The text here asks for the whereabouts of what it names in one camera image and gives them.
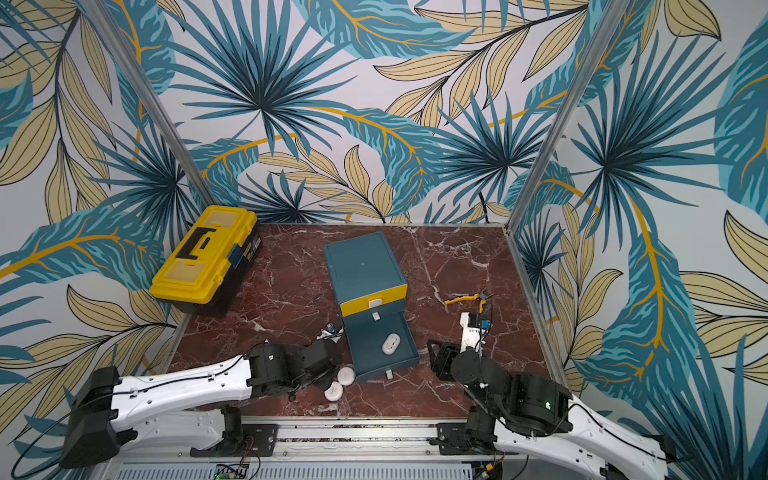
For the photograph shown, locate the white oval earphone case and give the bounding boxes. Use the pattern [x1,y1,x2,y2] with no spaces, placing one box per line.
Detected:
[381,333,401,356]

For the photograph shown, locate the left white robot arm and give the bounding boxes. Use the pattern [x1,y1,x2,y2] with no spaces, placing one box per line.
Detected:
[59,337,342,469]

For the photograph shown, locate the yellow black toolbox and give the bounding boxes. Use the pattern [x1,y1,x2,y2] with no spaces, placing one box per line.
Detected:
[150,206,262,317]

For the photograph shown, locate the teal bottom drawer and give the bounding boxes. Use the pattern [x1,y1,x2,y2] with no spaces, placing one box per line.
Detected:
[344,312,420,383]

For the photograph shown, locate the yellow handled pliers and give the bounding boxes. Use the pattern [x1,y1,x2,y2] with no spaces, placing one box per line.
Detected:
[444,290,493,313]

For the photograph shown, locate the aluminium frame post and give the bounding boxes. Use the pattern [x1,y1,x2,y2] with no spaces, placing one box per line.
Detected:
[505,0,629,237]
[80,0,217,207]

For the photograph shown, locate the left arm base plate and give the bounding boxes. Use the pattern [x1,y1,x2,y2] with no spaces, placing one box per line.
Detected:
[190,424,279,458]

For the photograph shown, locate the white round case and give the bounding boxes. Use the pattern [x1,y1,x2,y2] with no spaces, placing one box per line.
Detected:
[324,381,344,402]
[337,366,356,387]

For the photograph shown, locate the aluminium front rail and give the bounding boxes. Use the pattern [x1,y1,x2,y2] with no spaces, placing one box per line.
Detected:
[89,415,607,480]

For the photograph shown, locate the right aluminium frame post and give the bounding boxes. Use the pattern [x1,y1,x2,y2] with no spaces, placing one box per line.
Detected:
[505,0,629,237]

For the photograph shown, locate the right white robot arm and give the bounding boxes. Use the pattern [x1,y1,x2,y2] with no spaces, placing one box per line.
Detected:
[427,340,680,479]

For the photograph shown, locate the teal drawer cabinet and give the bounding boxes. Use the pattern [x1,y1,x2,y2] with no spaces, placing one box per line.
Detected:
[323,232,408,321]

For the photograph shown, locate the left aluminium frame post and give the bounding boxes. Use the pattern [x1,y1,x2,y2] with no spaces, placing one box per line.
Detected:
[80,0,217,207]

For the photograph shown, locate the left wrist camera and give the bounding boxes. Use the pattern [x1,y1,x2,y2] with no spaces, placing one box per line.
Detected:
[316,323,344,342]

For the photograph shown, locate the yellow top drawer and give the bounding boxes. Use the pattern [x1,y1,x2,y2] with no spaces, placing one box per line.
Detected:
[339,284,408,317]

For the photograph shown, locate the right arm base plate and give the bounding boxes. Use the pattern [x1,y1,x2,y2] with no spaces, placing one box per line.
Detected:
[429,422,517,456]

